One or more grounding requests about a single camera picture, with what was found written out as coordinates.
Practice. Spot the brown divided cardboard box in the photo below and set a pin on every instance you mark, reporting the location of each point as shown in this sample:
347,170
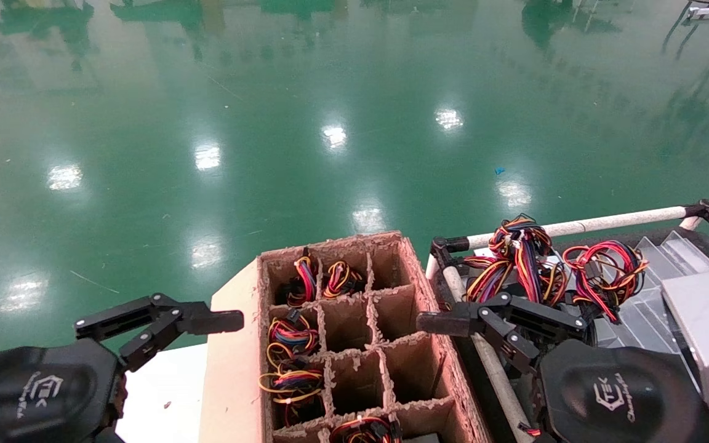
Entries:
404,307

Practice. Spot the long white frame pipe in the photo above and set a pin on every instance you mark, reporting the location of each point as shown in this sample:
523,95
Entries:
607,223

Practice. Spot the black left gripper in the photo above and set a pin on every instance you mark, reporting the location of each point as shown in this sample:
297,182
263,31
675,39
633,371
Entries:
40,394

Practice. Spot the short white pipe stub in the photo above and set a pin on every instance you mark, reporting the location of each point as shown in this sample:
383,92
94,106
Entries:
690,223

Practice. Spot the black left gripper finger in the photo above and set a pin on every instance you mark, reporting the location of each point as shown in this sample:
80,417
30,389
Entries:
213,321

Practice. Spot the black pipe corner connector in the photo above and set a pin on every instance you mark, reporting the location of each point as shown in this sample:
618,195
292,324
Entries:
444,249
708,212

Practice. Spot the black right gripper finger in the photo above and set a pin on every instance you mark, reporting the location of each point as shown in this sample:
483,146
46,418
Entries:
444,323

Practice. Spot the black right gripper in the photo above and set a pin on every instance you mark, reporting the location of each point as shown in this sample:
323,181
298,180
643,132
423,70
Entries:
619,394

